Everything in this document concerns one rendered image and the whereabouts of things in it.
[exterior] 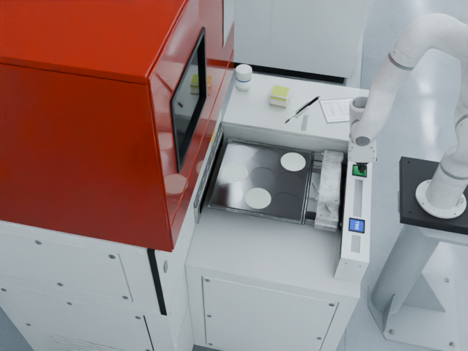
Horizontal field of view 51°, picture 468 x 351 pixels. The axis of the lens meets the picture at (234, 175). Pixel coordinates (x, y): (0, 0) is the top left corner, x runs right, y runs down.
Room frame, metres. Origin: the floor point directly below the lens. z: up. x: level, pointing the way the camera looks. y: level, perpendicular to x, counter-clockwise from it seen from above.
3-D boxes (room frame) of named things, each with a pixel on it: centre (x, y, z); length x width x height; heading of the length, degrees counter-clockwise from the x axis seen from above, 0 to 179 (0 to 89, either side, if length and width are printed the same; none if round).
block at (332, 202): (1.15, -0.36, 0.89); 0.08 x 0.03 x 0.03; 79
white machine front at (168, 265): (1.11, 0.14, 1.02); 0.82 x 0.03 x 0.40; 169
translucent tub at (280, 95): (1.63, -0.19, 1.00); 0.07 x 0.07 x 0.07; 74
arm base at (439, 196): (1.20, -0.81, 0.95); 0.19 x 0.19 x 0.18
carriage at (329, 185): (1.23, -0.38, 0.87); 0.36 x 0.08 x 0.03; 169
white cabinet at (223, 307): (1.32, -0.23, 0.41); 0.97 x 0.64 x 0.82; 169
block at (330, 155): (1.39, -0.41, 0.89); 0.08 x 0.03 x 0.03; 79
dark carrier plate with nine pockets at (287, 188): (1.26, -0.11, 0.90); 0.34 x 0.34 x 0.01; 79
